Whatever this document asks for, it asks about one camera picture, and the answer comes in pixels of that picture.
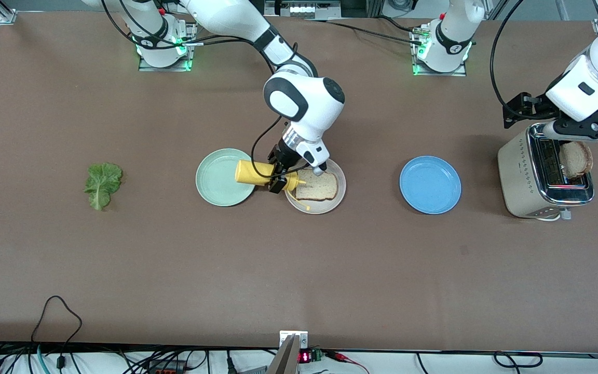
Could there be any blue plate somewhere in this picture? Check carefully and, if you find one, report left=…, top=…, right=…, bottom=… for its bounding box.
left=399, top=156, right=462, bottom=215

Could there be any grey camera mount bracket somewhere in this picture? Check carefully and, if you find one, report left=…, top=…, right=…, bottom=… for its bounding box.
left=267, top=331, right=309, bottom=374

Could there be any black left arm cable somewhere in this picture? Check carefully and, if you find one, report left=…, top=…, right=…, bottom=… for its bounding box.
left=490, top=0, right=538, bottom=117

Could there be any brown bread slice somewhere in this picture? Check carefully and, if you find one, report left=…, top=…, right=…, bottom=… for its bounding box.
left=295, top=169, right=339, bottom=202
left=560, top=141, right=594, bottom=180

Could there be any grey equipment box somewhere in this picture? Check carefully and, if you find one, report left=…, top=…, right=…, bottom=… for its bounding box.
left=265, top=0, right=341, bottom=17

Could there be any thin black looped cable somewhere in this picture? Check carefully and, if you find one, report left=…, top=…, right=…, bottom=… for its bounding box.
left=32, top=296, right=83, bottom=370

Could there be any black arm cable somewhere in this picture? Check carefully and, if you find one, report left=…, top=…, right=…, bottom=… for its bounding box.
left=490, top=0, right=538, bottom=117
left=99, top=0, right=300, bottom=180

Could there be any beige chrome toaster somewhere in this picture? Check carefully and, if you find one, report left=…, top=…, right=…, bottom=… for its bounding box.
left=497, top=123, right=595, bottom=222

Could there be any red wire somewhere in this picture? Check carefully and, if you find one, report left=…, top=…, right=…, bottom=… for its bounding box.
left=328, top=351, right=370, bottom=374

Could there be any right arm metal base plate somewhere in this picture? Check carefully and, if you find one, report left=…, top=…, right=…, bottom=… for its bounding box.
left=138, top=15, right=199, bottom=72

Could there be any beige plate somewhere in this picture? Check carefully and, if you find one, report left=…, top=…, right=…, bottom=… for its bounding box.
left=283, top=155, right=347, bottom=215

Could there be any green lettuce leaf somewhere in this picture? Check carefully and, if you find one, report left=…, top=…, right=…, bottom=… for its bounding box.
left=84, top=163, right=123, bottom=211

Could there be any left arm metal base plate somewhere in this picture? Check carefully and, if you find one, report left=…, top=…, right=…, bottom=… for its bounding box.
left=411, top=26, right=468, bottom=77

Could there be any black coiled cable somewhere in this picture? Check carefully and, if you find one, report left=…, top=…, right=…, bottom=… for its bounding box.
left=494, top=352, right=543, bottom=368

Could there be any black cable across table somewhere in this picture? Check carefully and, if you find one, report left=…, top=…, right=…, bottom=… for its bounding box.
left=304, top=16, right=427, bottom=47

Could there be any yellow mustard squeeze bottle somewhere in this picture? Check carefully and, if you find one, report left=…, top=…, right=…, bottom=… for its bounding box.
left=235, top=160, right=311, bottom=212

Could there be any light green plate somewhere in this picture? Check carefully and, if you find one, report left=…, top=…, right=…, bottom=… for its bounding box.
left=196, top=149, right=258, bottom=207

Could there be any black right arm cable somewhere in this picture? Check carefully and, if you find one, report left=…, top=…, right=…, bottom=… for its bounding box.
left=99, top=0, right=300, bottom=180

